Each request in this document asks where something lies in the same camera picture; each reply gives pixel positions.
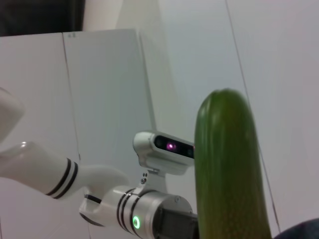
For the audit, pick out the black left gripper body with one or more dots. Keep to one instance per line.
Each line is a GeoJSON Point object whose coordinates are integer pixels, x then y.
{"type": "Point", "coordinates": [179, 224]}

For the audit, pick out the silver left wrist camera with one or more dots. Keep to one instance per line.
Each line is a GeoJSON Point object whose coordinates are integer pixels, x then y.
{"type": "Point", "coordinates": [164, 154]}

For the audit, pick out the teal blue fabric bag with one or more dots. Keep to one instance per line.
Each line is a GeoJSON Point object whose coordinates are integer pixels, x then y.
{"type": "Point", "coordinates": [299, 231]}

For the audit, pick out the green cucumber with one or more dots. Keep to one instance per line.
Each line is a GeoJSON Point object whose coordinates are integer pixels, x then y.
{"type": "Point", "coordinates": [229, 174]}

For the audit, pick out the dark background curtain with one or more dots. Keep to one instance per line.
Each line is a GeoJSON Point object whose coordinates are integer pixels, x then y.
{"type": "Point", "coordinates": [37, 15]}

